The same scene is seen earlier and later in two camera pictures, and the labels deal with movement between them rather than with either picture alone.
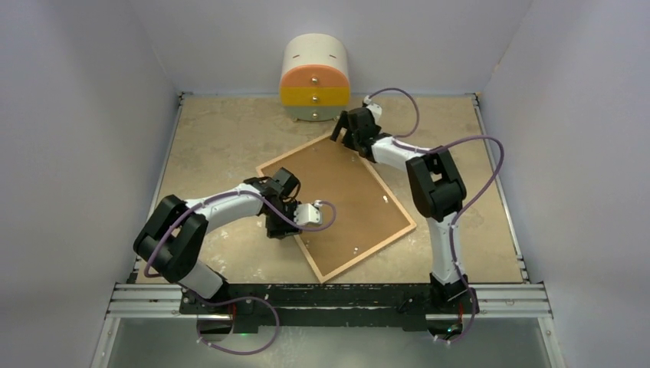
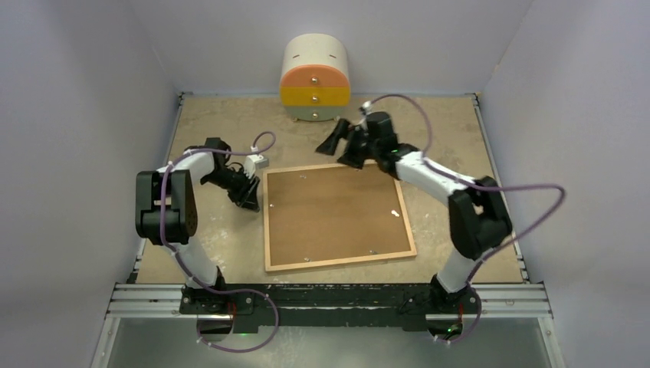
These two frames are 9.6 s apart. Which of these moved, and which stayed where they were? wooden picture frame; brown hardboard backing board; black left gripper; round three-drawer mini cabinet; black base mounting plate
Moved: brown hardboard backing board; black left gripper; wooden picture frame
Stayed: black base mounting plate; round three-drawer mini cabinet
